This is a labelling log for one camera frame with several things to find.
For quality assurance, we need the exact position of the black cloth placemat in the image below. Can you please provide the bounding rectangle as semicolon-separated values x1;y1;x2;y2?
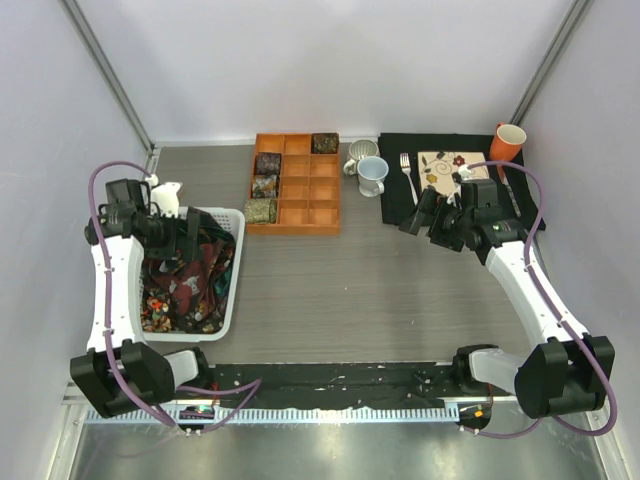
378;133;538;228

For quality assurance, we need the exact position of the rolled brown patterned tie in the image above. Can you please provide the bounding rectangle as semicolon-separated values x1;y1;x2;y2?
251;175;279;199

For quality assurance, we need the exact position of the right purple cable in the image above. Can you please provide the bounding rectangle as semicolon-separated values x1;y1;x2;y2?
457;160;619;441

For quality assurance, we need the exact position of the silver fork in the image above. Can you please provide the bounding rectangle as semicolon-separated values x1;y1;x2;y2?
399;153;418;205

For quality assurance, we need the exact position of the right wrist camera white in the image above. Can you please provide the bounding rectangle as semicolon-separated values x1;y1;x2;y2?
447;164;473;207

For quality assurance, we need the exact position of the patterned handle knife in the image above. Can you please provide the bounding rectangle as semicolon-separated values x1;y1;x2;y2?
496;165;521;218

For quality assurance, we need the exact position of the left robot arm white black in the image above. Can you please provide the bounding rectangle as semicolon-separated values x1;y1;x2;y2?
70;176;213;426

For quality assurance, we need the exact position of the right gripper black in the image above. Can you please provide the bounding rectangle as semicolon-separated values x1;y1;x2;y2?
400;189;473;253

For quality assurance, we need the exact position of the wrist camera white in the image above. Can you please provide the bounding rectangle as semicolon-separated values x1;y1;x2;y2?
447;164;473;207
144;174;183;218

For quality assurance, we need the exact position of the floral square plate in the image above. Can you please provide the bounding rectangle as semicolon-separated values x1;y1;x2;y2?
417;151;485;196

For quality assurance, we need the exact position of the white plastic basket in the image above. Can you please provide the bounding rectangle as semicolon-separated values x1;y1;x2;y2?
140;207;245;343

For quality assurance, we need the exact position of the grey ribbed mug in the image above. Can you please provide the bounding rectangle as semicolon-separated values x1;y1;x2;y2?
343;139;379;176

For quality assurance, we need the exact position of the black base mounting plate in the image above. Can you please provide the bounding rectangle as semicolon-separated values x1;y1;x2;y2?
196;362;508;410

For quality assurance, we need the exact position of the rolled purple patterned tie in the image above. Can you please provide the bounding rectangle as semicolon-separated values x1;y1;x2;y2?
254;152;282;175

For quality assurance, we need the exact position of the rolled dark tie top right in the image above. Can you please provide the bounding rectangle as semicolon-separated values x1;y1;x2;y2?
311;132;340;155

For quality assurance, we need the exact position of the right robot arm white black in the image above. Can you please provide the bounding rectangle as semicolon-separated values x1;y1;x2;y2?
400;179;615;419

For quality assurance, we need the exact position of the pile of patterned ties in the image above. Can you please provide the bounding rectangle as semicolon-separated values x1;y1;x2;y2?
141;218;236;335

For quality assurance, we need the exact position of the rolled olive green tie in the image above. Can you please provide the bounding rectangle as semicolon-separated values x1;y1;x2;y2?
244;198;277;225

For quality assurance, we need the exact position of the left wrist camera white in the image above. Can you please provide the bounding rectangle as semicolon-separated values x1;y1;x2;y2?
144;174;183;218

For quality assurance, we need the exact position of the pale blue mug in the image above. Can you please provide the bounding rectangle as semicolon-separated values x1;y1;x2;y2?
357;156;389;198

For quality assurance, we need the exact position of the orange compartment tray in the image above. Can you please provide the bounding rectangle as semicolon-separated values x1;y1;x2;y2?
247;133;341;236

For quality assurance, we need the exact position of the orange mug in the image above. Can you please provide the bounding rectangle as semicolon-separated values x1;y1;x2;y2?
489;123;527;162

